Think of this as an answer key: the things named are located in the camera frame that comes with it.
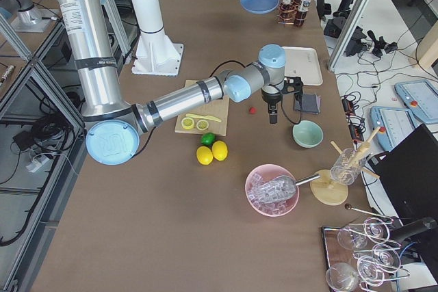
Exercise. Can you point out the copper wire bottle rack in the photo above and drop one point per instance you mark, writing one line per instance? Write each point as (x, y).
(293, 12)

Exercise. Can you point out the pink bowl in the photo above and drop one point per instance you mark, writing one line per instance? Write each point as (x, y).
(258, 177)

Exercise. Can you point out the bottle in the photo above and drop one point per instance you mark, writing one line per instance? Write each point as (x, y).
(301, 13)
(285, 12)

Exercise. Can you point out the bottle lower left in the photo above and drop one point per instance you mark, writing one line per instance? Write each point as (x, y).
(285, 12)

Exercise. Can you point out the teach pendant far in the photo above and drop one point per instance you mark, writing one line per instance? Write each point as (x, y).
(421, 98)

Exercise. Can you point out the teach pendant near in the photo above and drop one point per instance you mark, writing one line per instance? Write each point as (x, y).
(397, 124)

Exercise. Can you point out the green bowl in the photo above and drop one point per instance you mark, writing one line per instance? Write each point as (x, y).
(307, 134)

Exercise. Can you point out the blue plate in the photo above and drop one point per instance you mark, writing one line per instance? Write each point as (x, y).
(259, 6)

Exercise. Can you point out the yellow lemon upper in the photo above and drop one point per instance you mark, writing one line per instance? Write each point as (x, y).
(220, 150)

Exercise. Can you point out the green lime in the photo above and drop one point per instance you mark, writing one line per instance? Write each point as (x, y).
(208, 139)

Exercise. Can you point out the teach pendant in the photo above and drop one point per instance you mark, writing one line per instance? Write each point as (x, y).
(421, 98)
(397, 124)

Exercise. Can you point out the steel ice scoop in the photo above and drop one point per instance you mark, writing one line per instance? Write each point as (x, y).
(283, 188)

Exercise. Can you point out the yellow lemon lower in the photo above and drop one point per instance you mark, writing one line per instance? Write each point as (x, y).
(204, 155)

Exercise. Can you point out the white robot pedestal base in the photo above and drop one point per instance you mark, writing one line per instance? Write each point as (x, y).
(156, 54)

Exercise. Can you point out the lemon half upper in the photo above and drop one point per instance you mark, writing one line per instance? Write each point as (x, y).
(187, 123)

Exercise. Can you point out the bottle lower right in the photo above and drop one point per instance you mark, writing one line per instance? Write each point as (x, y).
(301, 13)

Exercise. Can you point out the yellow plastic knife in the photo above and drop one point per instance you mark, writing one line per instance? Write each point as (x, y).
(207, 117)

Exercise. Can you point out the wine glass rack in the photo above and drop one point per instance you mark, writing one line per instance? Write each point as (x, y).
(377, 254)

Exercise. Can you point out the black laptop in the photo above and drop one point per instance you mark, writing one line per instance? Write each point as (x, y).
(408, 174)

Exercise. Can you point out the yellow lemon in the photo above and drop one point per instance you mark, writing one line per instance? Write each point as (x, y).
(204, 155)
(220, 150)

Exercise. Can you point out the cream rabbit tray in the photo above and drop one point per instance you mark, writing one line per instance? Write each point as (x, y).
(303, 62)

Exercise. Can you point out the grey folded cloth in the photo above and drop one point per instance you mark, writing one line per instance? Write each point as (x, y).
(310, 103)

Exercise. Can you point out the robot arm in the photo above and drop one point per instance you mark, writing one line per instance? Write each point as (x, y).
(113, 125)

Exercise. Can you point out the glass cup on stand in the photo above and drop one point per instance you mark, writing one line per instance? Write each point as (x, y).
(345, 171)

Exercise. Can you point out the red strawberry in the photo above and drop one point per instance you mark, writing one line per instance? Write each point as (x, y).
(252, 110)

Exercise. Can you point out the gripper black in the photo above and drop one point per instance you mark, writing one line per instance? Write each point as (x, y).
(271, 99)

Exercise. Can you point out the lemon slice lower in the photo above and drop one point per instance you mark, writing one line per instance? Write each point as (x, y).
(202, 125)

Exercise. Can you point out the wooden cup stand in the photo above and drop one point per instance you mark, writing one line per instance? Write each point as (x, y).
(326, 190)

